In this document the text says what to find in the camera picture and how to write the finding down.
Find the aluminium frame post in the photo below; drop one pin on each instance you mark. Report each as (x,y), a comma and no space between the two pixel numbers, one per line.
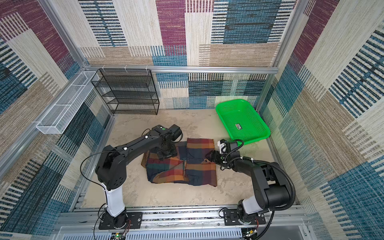
(282,51)

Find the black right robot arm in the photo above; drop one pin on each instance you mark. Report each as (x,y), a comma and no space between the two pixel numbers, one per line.
(273,189)

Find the plaid long sleeve shirt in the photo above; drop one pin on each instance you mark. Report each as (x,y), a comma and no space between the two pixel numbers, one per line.
(190,165)

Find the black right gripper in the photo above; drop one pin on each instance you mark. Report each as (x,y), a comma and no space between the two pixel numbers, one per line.
(216,154)

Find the black wire mesh shelf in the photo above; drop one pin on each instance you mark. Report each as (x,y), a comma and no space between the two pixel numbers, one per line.
(127,91)

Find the green plastic basket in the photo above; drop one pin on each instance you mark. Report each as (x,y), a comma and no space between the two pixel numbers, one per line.
(242,121)

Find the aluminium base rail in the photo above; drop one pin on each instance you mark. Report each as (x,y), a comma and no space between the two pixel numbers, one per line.
(185,223)

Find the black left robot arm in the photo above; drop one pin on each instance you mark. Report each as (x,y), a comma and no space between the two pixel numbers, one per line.
(111,169)

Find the aluminium back crossbar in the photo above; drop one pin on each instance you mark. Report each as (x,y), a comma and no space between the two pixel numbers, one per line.
(173,69)

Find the white wire mesh tray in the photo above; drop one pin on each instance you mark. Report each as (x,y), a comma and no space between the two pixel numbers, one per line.
(60,115)

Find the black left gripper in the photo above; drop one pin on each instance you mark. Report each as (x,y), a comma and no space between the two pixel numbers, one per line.
(162,156)

